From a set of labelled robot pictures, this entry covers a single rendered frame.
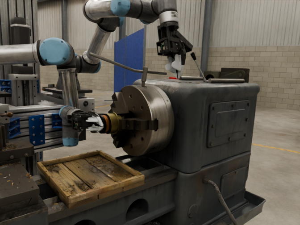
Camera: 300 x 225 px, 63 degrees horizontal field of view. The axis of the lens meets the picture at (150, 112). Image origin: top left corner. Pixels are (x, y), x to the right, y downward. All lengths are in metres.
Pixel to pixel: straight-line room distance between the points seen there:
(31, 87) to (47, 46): 0.54
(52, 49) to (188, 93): 0.61
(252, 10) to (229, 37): 1.30
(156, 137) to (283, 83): 10.04
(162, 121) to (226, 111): 0.37
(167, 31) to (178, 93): 0.26
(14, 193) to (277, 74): 10.56
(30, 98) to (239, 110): 1.21
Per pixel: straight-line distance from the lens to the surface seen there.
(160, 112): 0.99
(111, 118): 0.99
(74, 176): 1.03
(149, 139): 0.98
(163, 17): 1.01
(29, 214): 0.76
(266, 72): 10.96
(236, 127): 1.33
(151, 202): 1.10
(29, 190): 0.77
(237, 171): 1.45
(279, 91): 10.91
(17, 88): 1.61
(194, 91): 1.02
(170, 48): 0.95
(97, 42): 1.55
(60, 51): 1.16
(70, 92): 1.31
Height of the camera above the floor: 1.31
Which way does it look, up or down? 10 degrees down
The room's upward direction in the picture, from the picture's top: 2 degrees clockwise
